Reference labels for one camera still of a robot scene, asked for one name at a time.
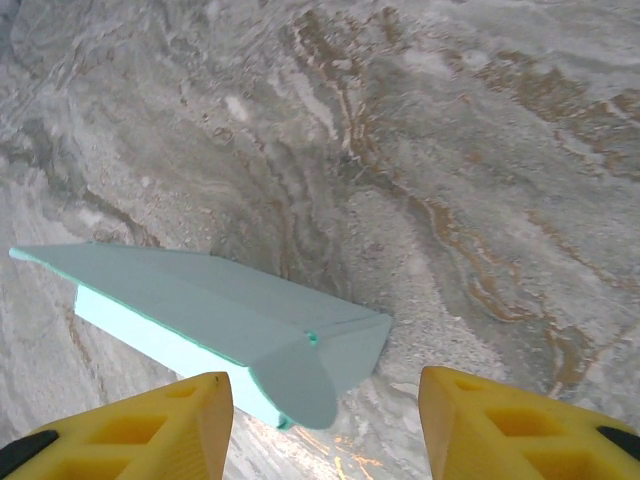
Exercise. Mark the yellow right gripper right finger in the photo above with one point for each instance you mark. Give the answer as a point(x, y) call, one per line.
point(510, 440)

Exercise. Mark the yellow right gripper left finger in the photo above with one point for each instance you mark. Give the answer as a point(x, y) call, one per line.
point(150, 440)

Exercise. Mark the light blue paper box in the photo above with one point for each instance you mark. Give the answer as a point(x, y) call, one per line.
point(200, 300)

